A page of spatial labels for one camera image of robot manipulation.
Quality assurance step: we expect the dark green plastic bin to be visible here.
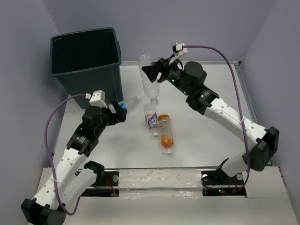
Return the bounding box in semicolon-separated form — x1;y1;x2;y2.
50;27;124;104

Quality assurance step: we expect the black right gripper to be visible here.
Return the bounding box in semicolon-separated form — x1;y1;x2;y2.
142;54;191;97

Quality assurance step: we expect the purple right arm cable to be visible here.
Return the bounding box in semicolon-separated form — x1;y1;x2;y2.
184;44;251;195

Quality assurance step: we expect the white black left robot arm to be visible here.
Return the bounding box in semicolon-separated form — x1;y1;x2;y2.
21;102;127;225

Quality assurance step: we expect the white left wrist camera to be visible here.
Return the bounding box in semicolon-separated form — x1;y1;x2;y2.
89;90;107;108

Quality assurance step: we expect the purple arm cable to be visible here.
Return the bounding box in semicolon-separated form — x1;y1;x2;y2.
44;93;92;216
184;44;251;195

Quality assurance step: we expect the clear bottle white blue label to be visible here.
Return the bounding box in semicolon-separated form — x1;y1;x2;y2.
143;103;159;137

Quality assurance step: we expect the clear bottle white cap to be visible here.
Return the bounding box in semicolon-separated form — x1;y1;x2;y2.
138;54;160;106

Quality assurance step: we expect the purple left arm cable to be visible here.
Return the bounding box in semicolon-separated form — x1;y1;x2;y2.
44;93;92;216

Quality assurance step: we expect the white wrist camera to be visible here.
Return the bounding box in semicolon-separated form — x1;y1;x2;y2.
167;42;188;65
89;90;107;108

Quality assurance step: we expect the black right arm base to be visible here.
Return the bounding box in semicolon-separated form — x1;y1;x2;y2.
200;158;247;197

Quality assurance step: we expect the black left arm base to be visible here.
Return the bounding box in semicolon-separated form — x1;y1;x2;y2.
81;171;119;197

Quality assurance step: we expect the large orange label bottle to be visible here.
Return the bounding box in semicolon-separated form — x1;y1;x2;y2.
158;114;174;155

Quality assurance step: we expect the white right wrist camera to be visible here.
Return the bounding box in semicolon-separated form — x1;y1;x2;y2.
167;42;188;65

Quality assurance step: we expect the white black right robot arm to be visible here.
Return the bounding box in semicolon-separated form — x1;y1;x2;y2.
142;58;279;184

